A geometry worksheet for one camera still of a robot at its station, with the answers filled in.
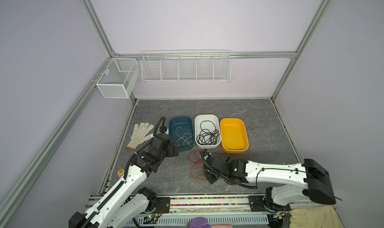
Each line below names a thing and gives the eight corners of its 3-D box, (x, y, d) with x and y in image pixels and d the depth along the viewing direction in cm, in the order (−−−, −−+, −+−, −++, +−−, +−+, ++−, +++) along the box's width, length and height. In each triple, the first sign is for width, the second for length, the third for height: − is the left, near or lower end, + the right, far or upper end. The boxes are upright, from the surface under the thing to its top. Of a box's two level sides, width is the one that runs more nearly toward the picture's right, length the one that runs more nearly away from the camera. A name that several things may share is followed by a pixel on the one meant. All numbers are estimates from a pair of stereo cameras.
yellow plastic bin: (221, 154, 93) (223, 149, 88) (218, 123, 109) (219, 117, 103) (249, 154, 93) (252, 149, 88) (241, 123, 109) (244, 117, 103)
